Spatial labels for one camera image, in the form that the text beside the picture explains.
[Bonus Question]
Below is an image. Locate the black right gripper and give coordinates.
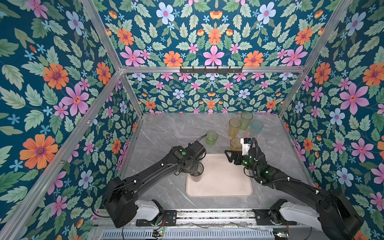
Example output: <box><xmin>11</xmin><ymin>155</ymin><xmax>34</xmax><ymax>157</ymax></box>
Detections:
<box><xmin>224</xmin><ymin>149</ymin><xmax>259</xmax><ymax>176</ymax></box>

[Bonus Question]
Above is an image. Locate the yellow tall glass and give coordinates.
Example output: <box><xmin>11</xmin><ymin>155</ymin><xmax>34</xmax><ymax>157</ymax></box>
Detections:
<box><xmin>228</xmin><ymin>118</ymin><xmax>242</xmax><ymax>139</ymax></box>

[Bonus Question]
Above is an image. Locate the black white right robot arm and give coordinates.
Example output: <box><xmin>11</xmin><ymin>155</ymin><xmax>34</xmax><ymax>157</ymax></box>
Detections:
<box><xmin>225</xmin><ymin>145</ymin><xmax>364</xmax><ymax>240</ymax></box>

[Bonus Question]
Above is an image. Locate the beige plastic tray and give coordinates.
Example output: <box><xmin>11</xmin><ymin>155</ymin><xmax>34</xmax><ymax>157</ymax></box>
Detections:
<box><xmin>186</xmin><ymin>154</ymin><xmax>253</xmax><ymax>198</ymax></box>

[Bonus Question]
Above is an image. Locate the light green tall glass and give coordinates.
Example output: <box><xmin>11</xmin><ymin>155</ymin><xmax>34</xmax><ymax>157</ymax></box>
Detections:
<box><xmin>240</xmin><ymin>112</ymin><xmax>254</xmax><ymax>131</ymax></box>

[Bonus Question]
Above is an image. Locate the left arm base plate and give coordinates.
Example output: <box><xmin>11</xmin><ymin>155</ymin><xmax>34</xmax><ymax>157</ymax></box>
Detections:
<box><xmin>136</xmin><ymin>210</ymin><xmax>178</xmax><ymax>227</ymax></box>

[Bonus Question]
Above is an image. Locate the grey tall glass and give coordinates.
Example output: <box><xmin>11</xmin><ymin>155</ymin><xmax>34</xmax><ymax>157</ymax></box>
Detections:
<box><xmin>190</xmin><ymin>162</ymin><xmax>204</xmax><ymax>182</ymax></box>

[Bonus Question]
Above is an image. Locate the white vented cable duct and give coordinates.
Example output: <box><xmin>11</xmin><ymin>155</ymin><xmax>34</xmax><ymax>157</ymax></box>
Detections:
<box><xmin>100</xmin><ymin>229</ymin><xmax>275</xmax><ymax>240</ymax></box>

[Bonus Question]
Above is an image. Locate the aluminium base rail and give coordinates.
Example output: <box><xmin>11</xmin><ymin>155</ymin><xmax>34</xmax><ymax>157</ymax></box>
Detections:
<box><xmin>89</xmin><ymin>208</ymin><xmax>343</xmax><ymax>230</ymax></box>

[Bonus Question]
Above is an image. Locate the teal short glass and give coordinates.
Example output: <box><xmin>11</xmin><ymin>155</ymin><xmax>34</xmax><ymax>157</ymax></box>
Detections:
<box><xmin>251</xmin><ymin>120</ymin><xmax>264</xmax><ymax>134</ymax></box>

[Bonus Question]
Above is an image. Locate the metal hook rail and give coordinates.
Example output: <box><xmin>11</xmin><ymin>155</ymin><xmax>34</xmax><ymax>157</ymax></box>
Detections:
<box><xmin>179</xmin><ymin>66</ymin><xmax>243</xmax><ymax>75</ymax></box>

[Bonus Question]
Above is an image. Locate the pink short glass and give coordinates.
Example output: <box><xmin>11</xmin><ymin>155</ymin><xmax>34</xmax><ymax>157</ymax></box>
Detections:
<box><xmin>245</xmin><ymin>129</ymin><xmax>258</xmax><ymax>139</ymax></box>

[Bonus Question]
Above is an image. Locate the green short glass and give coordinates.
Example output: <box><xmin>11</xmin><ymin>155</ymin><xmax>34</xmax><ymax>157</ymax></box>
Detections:
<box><xmin>205</xmin><ymin>131</ymin><xmax>218</xmax><ymax>147</ymax></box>

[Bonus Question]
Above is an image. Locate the yellow short glass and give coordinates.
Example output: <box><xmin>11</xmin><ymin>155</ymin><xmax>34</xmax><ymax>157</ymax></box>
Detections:
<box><xmin>230</xmin><ymin>138</ymin><xmax>243</xmax><ymax>151</ymax></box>

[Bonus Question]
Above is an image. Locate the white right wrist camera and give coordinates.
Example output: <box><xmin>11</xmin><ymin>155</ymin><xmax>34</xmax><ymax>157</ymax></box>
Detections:
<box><xmin>240</xmin><ymin>138</ymin><xmax>252</xmax><ymax>156</ymax></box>

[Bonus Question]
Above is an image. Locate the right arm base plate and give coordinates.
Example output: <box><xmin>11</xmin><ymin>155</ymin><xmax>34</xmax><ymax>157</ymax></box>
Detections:
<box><xmin>252</xmin><ymin>209</ymin><xmax>298</xmax><ymax>226</ymax></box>

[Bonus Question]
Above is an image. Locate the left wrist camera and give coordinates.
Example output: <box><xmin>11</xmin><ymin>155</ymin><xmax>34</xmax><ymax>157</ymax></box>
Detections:
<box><xmin>187</xmin><ymin>141</ymin><xmax>207</xmax><ymax>161</ymax></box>

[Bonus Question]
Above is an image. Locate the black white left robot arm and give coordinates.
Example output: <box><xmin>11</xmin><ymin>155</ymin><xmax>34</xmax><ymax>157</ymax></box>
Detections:
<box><xmin>102</xmin><ymin>141</ymin><xmax>206</xmax><ymax>228</ymax></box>

